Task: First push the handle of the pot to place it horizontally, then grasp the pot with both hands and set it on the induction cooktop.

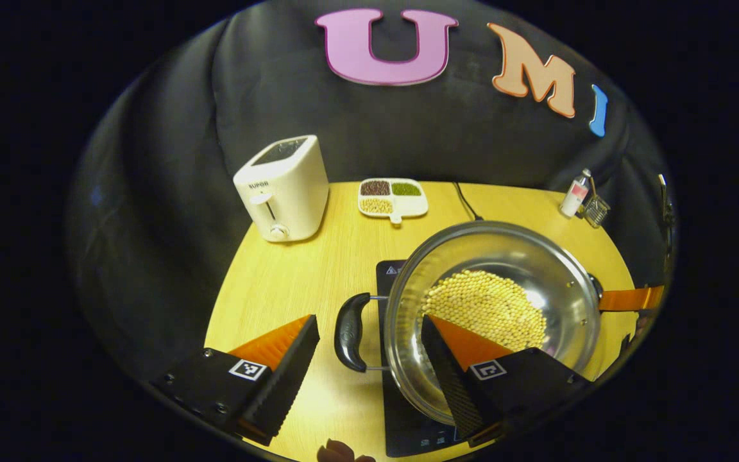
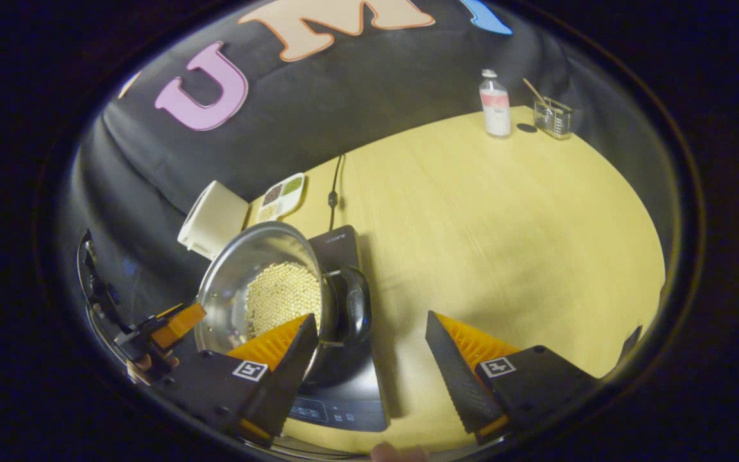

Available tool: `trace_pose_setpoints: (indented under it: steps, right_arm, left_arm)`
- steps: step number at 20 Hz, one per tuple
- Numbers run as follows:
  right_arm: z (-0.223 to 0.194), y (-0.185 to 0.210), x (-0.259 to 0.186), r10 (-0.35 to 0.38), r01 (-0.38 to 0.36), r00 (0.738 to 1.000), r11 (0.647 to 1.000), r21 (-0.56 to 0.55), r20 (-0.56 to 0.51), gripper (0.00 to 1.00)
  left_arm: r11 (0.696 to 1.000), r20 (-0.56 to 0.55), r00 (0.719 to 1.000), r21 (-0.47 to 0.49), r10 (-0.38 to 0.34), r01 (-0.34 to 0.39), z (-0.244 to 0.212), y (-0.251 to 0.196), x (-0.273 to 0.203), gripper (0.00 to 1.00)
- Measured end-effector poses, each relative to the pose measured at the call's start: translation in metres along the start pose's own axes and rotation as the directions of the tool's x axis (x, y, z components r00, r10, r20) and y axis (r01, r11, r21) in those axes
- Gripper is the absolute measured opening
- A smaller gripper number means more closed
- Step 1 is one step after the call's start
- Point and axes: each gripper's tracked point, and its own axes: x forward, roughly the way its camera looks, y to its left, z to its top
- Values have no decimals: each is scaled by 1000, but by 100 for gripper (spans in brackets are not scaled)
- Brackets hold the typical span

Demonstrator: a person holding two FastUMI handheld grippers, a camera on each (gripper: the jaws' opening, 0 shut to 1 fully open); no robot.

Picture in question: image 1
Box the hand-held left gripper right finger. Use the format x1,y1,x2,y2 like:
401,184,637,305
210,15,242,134
420,314,593,449

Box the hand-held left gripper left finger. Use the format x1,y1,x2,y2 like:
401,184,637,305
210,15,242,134
150,314,321,447

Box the black induction cooktop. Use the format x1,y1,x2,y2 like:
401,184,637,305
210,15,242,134
375,259,468,458

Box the stainless steel pot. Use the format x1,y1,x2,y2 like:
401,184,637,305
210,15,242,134
334,221,605,428

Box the pile of soybeans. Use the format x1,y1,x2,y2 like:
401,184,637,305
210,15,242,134
421,269,548,353

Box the thin dark stand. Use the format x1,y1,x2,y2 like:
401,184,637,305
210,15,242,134
657,172,676,261

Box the clear bottle with pink label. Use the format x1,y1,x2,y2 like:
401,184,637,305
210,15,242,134
559,168,593,218

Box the white divided dish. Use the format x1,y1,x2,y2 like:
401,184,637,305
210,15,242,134
357,177,429,225

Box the white toaster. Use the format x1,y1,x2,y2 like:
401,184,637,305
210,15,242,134
233,134,330,243

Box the wire mesh basket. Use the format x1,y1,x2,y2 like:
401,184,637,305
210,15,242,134
582,194,611,229

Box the black power cable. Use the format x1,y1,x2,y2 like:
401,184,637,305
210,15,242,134
451,181,484,223

